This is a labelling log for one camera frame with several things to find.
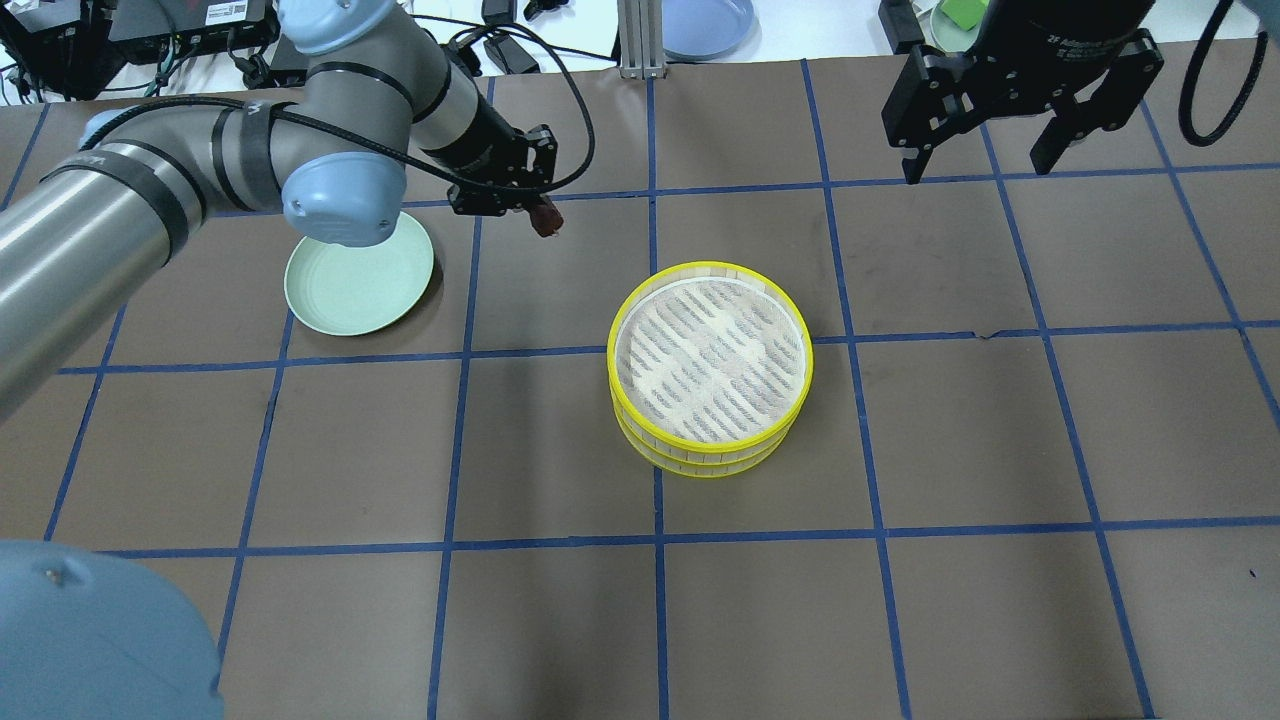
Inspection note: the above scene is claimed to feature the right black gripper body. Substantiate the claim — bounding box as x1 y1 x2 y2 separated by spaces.
948 10 1147 120

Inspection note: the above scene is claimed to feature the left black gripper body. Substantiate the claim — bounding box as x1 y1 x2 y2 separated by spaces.
430 105 535 210

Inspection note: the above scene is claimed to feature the brown bun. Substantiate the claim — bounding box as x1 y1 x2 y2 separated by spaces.
525 199 564 238

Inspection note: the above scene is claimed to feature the yellow steamer layer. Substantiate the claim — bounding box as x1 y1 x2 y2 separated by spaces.
605 260 814 452
612 400 795 479

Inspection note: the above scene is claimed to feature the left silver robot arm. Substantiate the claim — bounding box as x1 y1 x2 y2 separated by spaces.
1 1 563 418

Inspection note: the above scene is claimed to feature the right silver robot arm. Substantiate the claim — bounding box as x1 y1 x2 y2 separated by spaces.
881 1 1165 184

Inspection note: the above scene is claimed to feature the green plate with block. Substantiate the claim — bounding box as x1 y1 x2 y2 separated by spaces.
928 0 989 53

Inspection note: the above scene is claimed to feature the black power adapter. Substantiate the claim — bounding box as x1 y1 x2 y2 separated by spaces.
483 35 541 76

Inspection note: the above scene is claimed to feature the light green plate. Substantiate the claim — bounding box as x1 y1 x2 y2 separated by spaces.
283 211 436 337

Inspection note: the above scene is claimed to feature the blue plate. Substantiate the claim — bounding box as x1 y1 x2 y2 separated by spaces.
660 1 756 61

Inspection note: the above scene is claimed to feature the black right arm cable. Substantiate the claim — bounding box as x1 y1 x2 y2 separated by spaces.
1178 0 1271 149

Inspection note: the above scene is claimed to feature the aluminium frame post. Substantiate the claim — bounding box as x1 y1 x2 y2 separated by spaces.
617 0 667 79

